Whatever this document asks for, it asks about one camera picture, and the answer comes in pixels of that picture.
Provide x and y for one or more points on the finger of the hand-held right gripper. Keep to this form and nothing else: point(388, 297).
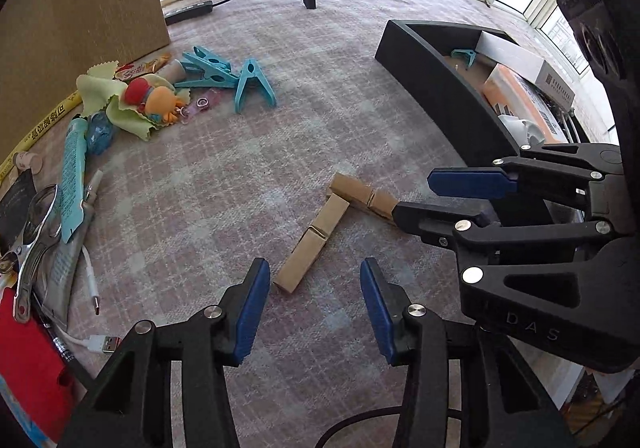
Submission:
point(435, 223)
point(470, 183)

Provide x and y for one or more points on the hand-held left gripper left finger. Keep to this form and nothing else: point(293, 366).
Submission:
point(250, 308)

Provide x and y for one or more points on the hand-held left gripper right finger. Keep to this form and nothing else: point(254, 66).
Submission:
point(372, 303)

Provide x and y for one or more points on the wooden clothespin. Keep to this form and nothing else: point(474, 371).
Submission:
point(360, 193)
point(310, 243)

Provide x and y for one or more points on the black storage box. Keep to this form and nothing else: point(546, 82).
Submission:
point(435, 72)

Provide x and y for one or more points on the large metal clip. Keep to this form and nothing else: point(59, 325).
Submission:
point(30, 268)

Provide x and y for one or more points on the white plastic object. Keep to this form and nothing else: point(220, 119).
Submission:
point(520, 127)

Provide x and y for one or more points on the orange white carton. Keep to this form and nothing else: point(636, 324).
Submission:
point(505, 87)

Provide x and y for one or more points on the teal plastic clothespin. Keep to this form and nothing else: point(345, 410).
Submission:
point(465, 56)
point(210, 77)
point(212, 58)
point(252, 82)

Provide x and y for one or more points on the long white carton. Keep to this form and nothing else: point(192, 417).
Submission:
point(515, 55)

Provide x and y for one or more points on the black pen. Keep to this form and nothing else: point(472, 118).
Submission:
point(62, 353)

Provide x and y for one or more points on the grey foil tube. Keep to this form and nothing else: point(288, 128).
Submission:
point(60, 273)

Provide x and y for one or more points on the teal squeeze tube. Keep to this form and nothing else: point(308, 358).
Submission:
point(75, 167)

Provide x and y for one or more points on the red packet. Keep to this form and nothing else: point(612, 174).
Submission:
point(30, 368)

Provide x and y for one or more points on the cream tape roll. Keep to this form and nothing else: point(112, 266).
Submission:
point(172, 72)

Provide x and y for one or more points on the black foil packet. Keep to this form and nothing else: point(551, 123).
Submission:
point(15, 208)

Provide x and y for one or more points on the orange white creamer sachet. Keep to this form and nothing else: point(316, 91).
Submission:
point(135, 71)

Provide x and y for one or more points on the small pink bottle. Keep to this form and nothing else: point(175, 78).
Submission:
point(27, 161)

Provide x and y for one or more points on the light green cleaning cloth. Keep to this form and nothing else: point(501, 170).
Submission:
point(100, 87)

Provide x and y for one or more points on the long yellow straw packet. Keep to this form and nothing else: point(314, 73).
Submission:
point(40, 127)

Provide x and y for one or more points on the black power strip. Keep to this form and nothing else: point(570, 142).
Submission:
point(187, 12)

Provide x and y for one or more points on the brown cardboard box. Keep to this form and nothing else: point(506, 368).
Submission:
point(75, 2)

